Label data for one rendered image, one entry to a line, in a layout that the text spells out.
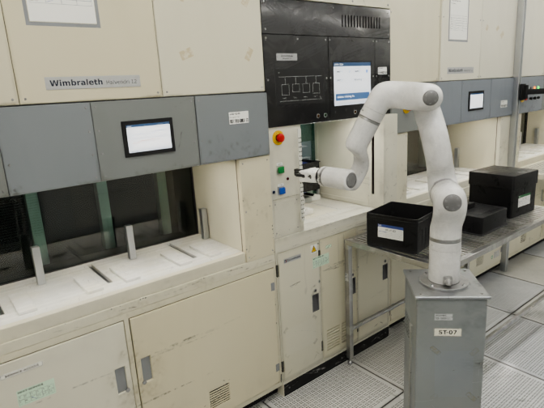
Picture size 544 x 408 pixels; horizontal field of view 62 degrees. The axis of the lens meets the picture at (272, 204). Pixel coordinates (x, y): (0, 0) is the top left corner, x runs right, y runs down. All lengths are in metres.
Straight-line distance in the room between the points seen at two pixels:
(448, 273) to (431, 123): 0.59
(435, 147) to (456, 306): 0.61
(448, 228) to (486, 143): 2.10
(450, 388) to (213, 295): 1.05
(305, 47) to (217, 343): 1.42
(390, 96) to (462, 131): 2.26
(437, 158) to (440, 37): 1.42
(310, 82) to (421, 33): 0.95
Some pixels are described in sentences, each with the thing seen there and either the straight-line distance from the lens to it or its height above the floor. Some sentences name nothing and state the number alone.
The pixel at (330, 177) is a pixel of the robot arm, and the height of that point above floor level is 1.21.
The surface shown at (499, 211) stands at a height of 0.86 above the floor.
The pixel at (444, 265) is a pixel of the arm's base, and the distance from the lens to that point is 1.92.
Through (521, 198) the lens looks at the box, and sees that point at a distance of 3.05.
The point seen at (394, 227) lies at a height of 0.88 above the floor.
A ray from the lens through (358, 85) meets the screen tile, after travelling 2.48.
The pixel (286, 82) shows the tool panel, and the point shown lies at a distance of 2.14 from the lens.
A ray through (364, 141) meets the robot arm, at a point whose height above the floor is 1.35.
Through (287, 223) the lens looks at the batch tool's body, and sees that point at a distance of 2.21.
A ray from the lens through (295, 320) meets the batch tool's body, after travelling 2.42.
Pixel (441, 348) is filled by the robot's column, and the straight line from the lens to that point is 1.99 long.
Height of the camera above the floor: 1.56
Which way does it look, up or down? 14 degrees down
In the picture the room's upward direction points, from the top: 3 degrees counter-clockwise
